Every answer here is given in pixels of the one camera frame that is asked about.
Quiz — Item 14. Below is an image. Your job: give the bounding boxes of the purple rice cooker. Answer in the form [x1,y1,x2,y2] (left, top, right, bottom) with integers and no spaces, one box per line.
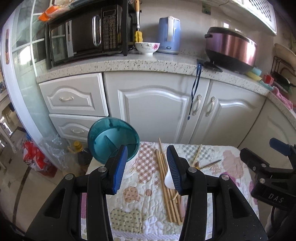
[205,27,257,74]

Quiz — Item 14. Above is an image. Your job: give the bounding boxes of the white cabinet door left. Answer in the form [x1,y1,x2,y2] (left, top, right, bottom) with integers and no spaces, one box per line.
[103,71,210,144]

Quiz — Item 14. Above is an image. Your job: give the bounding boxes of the yellow sponge bottle brush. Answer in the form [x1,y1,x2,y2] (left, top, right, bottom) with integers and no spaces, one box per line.
[134,0,143,43]

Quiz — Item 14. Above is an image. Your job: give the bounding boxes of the wooden chopstick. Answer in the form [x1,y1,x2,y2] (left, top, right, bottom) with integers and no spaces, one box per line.
[157,150,178,224]
[155,149,173,222]
[161,152,182,225]
[193,144,202,167]
[156,138,184,225]

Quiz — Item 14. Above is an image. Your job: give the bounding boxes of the orange package on microwave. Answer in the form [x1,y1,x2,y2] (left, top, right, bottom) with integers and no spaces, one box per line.
[38,5,61,22]

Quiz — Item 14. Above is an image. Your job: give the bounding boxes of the black microwave oven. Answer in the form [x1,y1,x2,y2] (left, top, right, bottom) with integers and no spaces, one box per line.
[45,1,135,68]

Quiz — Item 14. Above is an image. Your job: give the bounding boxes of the floral white ceramic bowl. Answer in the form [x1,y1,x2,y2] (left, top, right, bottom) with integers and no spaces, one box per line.
[135,42,160,56]

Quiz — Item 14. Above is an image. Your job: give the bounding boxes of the white cabinet door right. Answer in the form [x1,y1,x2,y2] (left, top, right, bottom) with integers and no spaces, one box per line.
[190,80,265,148]

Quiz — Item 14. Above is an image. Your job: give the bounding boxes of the black dish rack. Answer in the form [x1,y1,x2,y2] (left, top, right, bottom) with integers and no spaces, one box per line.
[271,56,295,94]

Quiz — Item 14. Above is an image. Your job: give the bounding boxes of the blue electric kettle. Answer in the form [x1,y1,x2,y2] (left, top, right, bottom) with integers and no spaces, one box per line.
[158,16,181,55]

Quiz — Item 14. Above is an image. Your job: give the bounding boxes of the yellow green sponge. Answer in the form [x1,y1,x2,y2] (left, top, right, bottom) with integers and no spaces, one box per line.
[245,67,262,81]

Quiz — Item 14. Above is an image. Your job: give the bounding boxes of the pink cloth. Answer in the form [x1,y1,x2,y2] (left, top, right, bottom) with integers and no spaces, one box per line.
[272,86,293,110]

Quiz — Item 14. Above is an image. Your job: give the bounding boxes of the patchwork quilted table mat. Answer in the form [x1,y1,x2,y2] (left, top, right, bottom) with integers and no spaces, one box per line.
[79,141,260,241]

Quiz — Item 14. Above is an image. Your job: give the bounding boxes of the yellow cap oil bottle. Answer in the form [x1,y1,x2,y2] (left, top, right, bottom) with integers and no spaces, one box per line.
[68,141,93,166]

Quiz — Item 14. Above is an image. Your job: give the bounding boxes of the white cabinet door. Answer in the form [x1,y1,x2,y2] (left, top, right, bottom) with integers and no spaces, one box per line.
[190,80,265,148]
[103,71,210,144]

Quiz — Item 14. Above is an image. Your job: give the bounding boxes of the white drawer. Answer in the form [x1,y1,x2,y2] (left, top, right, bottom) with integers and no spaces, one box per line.
[49,113,103,143]
[39,73,109,117]

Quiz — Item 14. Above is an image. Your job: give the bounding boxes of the upper white drawer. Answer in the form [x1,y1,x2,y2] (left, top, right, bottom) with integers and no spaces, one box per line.
[39,73,109,117]

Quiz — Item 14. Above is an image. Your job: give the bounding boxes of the teal floral utensil holder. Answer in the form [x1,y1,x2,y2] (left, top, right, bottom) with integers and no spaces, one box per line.
[87,117,140,164]

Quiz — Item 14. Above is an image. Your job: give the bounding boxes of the blue lanyard cord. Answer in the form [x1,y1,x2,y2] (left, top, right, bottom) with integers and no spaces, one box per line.
[187,62,203,121]

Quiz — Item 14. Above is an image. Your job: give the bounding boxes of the lower white drawer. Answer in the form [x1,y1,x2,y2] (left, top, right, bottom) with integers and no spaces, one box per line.
[49,113,103,143]

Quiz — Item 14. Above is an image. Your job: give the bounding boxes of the white ceramic spoon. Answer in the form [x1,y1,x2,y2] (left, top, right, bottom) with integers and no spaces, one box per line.
[164,170,187,219]

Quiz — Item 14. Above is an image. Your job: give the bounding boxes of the red plastic bag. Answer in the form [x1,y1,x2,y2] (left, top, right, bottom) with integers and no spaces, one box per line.
[23,141,57,178]

